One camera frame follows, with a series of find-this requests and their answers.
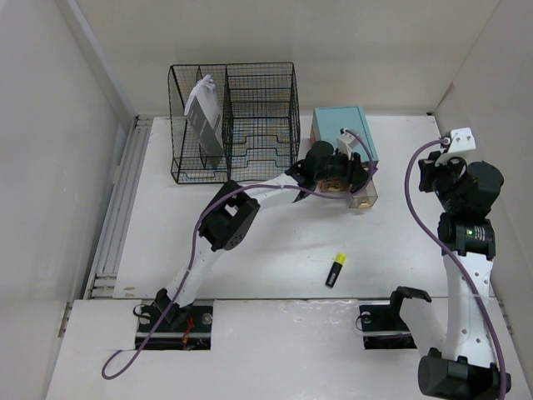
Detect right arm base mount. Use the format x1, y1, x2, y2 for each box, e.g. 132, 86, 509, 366
356, 286, 431, 350

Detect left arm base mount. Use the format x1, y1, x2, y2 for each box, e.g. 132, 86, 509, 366
132, 300, 214, 351

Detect black wire mesh desk organizer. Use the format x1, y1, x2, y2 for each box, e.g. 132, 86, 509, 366
167, 62, 301, 184

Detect yellow cap highlighter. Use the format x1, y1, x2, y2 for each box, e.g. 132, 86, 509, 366
325, 253, 346, 288

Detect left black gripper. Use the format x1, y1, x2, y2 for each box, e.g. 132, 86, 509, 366
314, 147, 370, 188

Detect aluminium rail frame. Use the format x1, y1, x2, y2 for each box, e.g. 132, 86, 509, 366
81, 116, 153, 300

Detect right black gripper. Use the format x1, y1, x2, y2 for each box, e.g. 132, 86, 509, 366
417, 150, 465, 213

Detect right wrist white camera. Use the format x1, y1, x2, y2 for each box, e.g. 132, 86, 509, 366
436, 127, 476, 166

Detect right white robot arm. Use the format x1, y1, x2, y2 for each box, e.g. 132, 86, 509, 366
386, 152, 511, 399

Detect teal drawer box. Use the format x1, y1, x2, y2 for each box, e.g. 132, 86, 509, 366
311, 106, 379, 209

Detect wrist white camera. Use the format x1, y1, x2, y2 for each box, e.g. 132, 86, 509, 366
336, 128, 361, 158
436, 127, 476, 166

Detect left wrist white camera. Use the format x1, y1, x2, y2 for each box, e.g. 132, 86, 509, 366
336, 128, 361, 158

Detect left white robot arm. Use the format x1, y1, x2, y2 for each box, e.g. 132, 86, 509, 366
153, 141, 376, 331

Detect grey setup guide booklet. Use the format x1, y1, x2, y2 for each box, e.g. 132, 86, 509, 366
184, 74, 223, 168

